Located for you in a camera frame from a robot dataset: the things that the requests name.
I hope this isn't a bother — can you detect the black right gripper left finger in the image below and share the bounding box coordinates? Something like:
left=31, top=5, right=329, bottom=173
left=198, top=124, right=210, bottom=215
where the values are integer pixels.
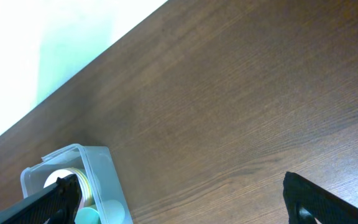
left=0, top=174, right=82, bottom=224

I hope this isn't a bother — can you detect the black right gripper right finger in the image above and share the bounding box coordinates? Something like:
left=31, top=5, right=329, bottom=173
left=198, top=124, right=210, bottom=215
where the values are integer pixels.
left=283, top=172, right=358, bottom=224

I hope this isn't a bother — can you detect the pink plastic bowl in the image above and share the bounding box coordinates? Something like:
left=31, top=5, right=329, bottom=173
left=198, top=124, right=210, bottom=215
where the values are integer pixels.
left=43, top=168, right=88, bottom=208

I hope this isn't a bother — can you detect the green plastic cup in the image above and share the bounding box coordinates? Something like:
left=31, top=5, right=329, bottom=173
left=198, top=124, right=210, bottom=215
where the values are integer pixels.
left=75, top=207, right=101, bottom=224

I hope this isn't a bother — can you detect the yellow plastic bowl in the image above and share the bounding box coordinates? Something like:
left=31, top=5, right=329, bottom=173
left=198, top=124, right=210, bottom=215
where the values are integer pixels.
left=71, top=167, right=94, bottom=208

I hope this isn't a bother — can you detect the clear plastic container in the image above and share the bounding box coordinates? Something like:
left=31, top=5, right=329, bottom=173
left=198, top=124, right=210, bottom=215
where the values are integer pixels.
left=21, top=144, right=132, bottom=224

